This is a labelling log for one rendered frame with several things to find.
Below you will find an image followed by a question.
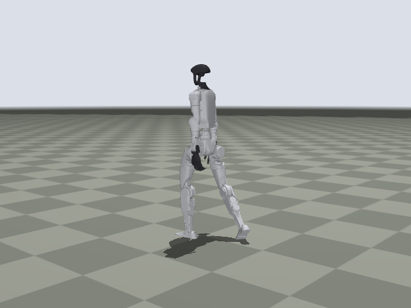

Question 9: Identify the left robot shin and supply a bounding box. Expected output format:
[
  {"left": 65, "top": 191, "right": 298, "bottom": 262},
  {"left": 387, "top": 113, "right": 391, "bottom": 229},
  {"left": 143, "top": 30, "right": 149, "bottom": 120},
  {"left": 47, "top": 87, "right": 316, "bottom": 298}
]
[{"left": 180, "top": 187, "right": 195, "bottom": 233}]

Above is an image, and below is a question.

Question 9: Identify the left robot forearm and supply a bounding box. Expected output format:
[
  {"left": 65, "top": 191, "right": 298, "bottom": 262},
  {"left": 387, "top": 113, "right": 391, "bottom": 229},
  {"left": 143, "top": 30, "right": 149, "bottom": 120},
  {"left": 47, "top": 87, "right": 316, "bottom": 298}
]
[{"left": 189, "top": 117, "right": 200, "bottom": 151}]

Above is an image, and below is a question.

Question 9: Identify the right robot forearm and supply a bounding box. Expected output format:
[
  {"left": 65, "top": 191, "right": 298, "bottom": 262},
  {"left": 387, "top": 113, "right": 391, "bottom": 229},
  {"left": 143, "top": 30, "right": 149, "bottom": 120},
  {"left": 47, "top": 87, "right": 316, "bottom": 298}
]
[{"left": 209, "top": 122, "right": 218, "bottom": 140}]

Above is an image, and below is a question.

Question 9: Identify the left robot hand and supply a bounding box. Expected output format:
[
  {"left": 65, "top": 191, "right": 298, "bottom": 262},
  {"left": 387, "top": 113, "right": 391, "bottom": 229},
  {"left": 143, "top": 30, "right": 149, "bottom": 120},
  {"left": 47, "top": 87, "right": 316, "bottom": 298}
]
[{"left": 191, "top": 145, "right": 206, "bottom": 171}]

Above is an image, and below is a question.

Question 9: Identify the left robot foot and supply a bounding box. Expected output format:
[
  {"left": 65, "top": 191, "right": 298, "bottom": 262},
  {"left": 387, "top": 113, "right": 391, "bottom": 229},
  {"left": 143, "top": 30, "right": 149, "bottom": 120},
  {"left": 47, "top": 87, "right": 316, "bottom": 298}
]
[{"left": 175, "top": 230, "right": 198, "bottom": 239}]

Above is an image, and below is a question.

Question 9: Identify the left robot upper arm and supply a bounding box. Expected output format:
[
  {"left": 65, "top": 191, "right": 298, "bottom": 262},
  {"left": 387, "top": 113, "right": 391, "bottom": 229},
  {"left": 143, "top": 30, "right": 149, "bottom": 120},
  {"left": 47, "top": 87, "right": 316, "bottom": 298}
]
[{"left": 189, "top": 91, "right": 202, "bottom": 125}]

